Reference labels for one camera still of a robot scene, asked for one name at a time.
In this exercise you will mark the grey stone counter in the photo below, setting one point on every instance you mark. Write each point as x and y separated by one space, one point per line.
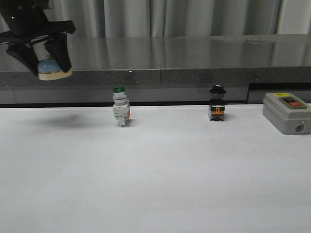
169 69

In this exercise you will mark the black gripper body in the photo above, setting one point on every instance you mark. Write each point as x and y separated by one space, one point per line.
27 20

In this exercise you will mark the grey on-off switch box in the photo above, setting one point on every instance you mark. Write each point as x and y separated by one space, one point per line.
288 113

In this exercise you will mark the blue desk bell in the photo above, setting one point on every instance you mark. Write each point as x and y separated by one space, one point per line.
49 70

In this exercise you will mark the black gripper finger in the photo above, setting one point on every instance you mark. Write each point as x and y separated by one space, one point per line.
24 52
57 47

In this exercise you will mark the grey curtain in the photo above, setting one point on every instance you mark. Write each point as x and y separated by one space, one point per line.
180 18

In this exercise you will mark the green push button switch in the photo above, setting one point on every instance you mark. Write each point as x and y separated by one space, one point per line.
121 107

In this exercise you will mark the black selector switch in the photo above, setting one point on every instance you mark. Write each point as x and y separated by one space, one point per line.
217 103

